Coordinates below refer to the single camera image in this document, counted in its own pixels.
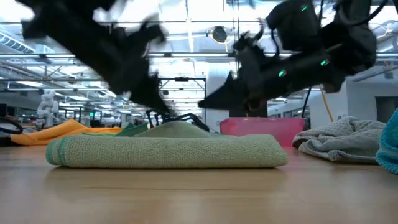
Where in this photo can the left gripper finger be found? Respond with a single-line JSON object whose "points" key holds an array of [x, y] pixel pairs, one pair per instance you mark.
{"points": [[152, 96]]}

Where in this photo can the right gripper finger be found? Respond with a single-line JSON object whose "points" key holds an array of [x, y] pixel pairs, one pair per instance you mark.
{"points": [[227, 96]]}

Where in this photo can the pale green microfiber towel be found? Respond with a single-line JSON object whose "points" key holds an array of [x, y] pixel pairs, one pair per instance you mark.
{"points": [[171, 152]]}

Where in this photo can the orange microfiber towel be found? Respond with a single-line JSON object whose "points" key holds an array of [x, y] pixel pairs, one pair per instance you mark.
{"points": [[46, 133]]}

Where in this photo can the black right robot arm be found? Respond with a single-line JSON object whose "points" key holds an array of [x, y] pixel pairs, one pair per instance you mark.
{"points": [[351, 40]]}

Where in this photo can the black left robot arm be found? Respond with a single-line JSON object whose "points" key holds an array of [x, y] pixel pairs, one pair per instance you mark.
{"points": [[77, 31]]}

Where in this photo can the grey microfiber towel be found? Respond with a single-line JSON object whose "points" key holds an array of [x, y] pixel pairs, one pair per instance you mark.
{"points": [[342, 140]]}

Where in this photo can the blue microfiber towel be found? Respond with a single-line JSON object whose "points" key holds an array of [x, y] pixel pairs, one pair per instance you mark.
{"points": [[390, 149]]}

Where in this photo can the white building column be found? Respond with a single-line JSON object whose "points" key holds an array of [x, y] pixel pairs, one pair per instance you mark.
{"points": [[214, 77]]}

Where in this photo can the black monitor screen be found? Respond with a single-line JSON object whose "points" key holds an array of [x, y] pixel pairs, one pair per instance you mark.
{"points": [[258, 113]]}

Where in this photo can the red plastic bin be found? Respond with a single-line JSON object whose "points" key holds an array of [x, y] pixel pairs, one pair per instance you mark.
{"points": [[264, 130]]}

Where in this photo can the black background gantry frame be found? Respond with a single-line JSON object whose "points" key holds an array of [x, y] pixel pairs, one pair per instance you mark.
{"points": [[182, 79]]}

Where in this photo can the ribbed ceiling air duct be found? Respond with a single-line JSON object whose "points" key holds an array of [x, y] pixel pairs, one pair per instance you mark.
{"points": [[15, 43]]}

